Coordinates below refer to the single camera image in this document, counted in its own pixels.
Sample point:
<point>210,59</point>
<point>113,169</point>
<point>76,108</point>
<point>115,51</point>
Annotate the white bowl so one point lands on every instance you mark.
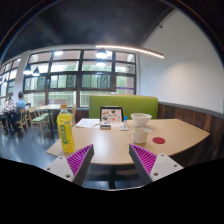
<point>141,119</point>

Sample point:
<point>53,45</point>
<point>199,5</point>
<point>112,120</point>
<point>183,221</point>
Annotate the white mug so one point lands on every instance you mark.
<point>140,136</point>

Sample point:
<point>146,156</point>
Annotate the flat round red coaster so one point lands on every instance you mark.
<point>158,140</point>

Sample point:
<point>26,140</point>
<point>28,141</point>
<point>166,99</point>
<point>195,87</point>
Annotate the small black box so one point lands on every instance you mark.
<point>105,126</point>

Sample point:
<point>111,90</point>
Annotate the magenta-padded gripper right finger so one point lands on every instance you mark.
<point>165,166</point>

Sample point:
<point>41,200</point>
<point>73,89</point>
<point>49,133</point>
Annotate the group of pendant lamps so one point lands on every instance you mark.
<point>101,53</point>

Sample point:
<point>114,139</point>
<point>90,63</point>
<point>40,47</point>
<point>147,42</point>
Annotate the white paper sheet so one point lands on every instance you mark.
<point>87,123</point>

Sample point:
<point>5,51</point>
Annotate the wooden dining table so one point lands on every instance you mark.
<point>50,107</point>

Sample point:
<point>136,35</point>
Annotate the long linear ceiling light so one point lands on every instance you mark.
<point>133,49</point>

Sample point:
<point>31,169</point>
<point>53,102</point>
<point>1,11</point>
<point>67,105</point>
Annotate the small blue-capped bottle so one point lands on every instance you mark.
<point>125,120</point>

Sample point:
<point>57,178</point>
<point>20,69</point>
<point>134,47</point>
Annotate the small white device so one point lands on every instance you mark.
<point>123,127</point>

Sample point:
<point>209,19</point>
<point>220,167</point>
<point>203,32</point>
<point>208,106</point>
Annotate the yellow drink bottle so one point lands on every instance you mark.
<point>66,133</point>

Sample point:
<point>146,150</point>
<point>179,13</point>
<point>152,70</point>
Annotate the person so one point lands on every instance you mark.
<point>8,105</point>
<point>20,105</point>

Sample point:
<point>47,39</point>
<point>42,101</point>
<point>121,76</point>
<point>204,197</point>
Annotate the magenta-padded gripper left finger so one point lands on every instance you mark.
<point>60,166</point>

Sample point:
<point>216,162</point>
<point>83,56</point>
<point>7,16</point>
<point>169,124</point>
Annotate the group of wooden chairs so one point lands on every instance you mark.
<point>39,118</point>

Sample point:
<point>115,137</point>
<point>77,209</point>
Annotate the green upholstered bench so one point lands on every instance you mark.
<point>133,104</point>

